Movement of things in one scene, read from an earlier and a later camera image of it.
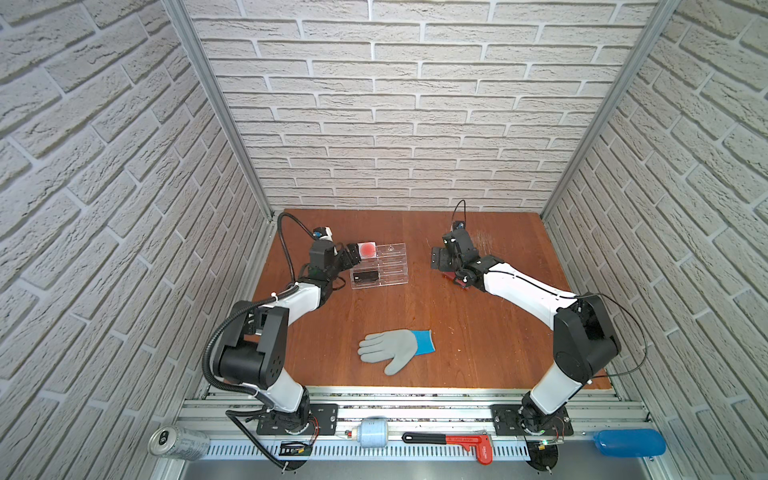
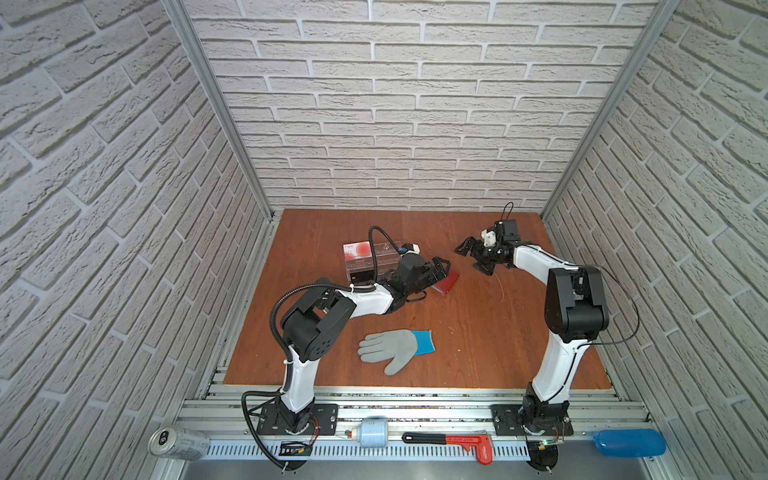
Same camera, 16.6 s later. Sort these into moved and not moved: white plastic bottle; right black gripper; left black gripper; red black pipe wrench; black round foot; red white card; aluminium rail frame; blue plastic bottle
Moved: right black gripper; left black gripper
Not moved: red white card; black round foot; blue plastic bottle; white plastic bottle; red black pipe wrench; aluminium rail frame
